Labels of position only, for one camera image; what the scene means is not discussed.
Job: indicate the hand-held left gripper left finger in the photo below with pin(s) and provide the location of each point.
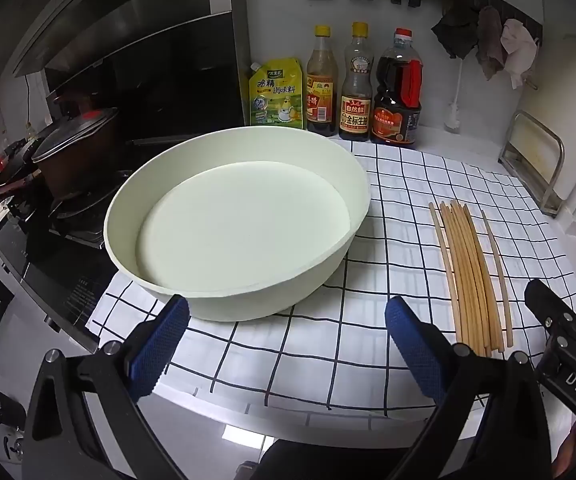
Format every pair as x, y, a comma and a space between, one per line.
163, 345

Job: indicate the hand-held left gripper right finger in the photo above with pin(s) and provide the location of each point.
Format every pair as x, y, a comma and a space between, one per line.
413, 345

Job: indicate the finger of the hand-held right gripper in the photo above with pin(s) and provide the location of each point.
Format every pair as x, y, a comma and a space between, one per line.
548, 300

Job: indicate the pile of wooden chopsticks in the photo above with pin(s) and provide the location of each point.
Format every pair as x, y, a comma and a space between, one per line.
463, 270

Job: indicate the large cream round bowl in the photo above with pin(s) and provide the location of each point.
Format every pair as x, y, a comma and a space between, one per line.
243, 240

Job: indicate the person's right hand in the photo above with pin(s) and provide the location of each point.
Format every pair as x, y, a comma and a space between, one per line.
568, 455

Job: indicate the metal cutting board rack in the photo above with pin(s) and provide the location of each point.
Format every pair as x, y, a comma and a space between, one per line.
559, 160

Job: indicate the white black-checked cloth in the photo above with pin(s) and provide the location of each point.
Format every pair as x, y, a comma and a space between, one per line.
393, 200

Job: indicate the black gas stove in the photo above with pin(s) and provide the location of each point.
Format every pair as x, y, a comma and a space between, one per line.
43, 260

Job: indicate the brown pot with glass lid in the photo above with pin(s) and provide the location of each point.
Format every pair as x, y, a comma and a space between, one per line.
83, 160

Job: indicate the white dish brush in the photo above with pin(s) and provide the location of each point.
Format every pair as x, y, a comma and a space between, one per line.
452, 117

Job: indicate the large red-capped dark sauce bottle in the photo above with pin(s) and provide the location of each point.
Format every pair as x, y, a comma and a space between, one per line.
393, 115

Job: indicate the yellow-capped soy sauce bottle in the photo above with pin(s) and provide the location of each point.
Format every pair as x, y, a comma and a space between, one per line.
355, 110

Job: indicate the pale pink hanging cloth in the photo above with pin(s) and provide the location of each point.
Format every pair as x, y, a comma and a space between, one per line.
518, 50

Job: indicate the yellow-capped vinegar bottle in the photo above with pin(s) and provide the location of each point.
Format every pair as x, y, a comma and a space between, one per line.
320, 100

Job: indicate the brown hanging cloth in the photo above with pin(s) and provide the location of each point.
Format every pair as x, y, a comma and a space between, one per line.
490, 40

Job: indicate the yellow seasoning pouch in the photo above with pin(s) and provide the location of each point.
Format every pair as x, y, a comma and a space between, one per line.
275, 95

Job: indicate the dark hanging cloth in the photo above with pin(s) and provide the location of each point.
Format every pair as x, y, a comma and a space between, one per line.
455, 30

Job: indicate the steel range hood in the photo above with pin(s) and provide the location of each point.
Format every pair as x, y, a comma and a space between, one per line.
118, 10

